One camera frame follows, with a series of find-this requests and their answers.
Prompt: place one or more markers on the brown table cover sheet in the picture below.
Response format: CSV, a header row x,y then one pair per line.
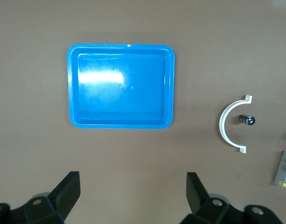
x,y
133,151

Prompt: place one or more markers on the metal mesh power supply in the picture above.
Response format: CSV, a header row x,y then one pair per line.
x,y
285,170

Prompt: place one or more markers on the black cylindrical capacitor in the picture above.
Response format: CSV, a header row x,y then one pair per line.
x,y
245,119

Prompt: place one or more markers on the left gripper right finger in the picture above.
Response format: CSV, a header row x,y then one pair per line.
x,y
199,200

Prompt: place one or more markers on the blue plastic tray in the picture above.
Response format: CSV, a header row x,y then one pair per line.
x,y
124,98

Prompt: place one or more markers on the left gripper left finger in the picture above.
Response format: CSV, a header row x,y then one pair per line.
x,y
63,198

